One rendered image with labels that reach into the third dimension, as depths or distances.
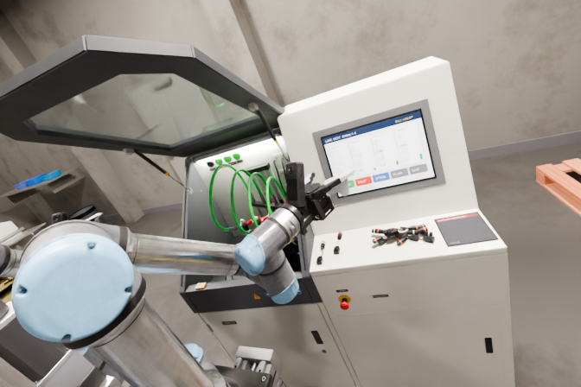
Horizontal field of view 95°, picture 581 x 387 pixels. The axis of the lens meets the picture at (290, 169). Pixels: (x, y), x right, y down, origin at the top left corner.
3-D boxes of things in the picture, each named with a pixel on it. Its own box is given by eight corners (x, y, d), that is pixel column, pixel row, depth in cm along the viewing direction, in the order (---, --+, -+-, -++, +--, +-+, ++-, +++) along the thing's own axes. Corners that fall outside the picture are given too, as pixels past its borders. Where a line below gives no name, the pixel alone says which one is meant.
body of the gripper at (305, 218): (316, 206, 76) (289, 233, 69) (303, 180, 74) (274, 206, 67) (336, 206, 70) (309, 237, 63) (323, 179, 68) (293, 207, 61)
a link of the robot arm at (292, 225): (261, 216, 64) (282, 218, 58) (274, 205, 67) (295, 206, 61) (276, 240, 66) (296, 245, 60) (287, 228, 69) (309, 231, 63)
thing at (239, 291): (200, 313, 137) (184, 292, 131) (204, 305, 141) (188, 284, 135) (314, 303, 118) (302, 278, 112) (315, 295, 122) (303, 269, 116)
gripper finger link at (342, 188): (360, 185, 71) (329, 200, 71) (352, 166, 70) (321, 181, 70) (365, 188, 68) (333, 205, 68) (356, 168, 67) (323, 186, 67)
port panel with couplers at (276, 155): (286, 198, 156) (266, 152, 145) (288, 195, 159) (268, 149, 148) (307, 193, 152) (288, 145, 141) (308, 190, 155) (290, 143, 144)
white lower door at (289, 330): (251, 386, 164) (197, 314, 138) (252, 382, 166) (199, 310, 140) (356, 389, 143) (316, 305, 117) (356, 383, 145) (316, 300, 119)
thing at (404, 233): (374, 251, 106) (371, 241, 104) (372, 234, 116) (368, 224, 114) (437, 243, 99) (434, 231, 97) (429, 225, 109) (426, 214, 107)
